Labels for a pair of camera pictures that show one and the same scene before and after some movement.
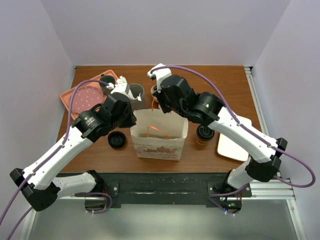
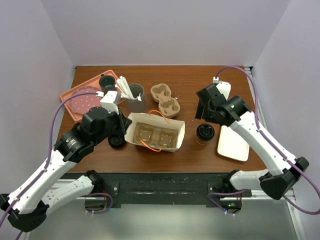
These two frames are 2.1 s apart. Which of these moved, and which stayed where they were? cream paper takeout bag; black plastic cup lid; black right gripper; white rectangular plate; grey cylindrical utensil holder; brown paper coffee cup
Moved: black right gripper; cream paper takeout bag
Stayed: black plastic cup lid; brown paper coffee cup; white rectangular plate; grey cylindrical utensil holder
